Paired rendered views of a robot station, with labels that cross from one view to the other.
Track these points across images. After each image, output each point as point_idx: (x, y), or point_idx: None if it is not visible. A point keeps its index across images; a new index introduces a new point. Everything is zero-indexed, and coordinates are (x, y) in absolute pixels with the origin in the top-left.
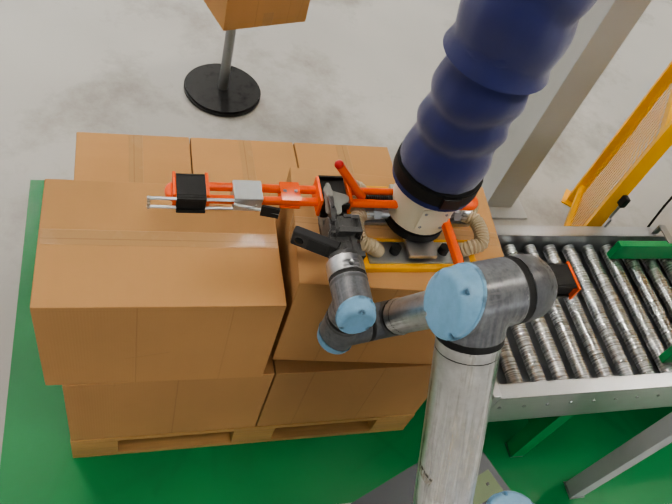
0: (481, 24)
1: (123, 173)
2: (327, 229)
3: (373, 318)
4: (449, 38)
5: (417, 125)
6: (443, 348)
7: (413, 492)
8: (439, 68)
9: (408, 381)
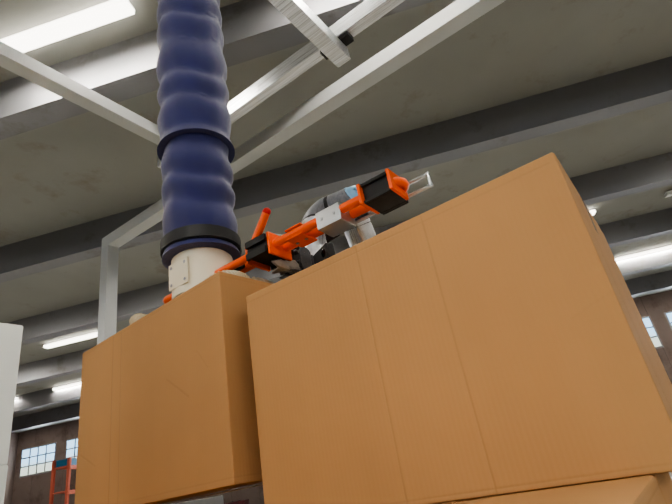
0: (229, 119)
1: None
2: (307, 254)
3: None
4: (215, 128)
5: (218, 196)
6: (369, 218)
7: None
8: (211, 151)
9: None
